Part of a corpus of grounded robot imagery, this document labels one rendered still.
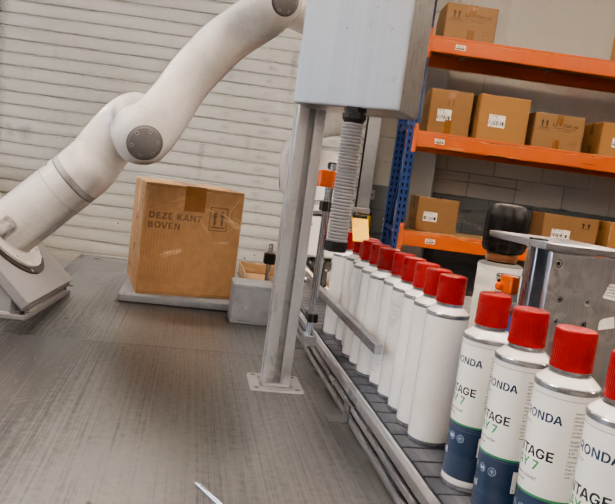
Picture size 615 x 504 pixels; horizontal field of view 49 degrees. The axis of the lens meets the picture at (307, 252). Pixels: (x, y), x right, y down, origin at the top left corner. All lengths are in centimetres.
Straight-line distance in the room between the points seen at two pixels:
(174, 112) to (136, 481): 83
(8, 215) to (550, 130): 422
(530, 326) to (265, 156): 490
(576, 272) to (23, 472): 62
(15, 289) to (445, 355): 89
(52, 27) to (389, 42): 503
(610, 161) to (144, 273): 406
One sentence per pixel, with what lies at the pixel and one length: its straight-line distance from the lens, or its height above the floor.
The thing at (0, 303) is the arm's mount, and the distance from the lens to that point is 144.
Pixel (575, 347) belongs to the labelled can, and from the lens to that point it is 58.
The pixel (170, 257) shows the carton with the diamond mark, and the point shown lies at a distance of 167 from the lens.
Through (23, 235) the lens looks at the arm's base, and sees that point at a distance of 151.
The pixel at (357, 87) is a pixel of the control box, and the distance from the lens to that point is 100.
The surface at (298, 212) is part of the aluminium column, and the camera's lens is 109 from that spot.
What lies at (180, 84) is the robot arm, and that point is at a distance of 143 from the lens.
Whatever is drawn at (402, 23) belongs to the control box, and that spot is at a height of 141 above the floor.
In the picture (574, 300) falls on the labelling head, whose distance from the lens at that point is 76.
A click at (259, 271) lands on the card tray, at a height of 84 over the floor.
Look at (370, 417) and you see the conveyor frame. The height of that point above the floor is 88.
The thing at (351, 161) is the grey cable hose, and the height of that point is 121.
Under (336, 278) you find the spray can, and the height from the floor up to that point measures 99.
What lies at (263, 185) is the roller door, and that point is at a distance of 547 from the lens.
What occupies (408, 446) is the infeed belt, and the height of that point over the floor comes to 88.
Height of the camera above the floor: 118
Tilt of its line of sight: 6 degrees down
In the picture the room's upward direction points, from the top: 8 degrees clockwise
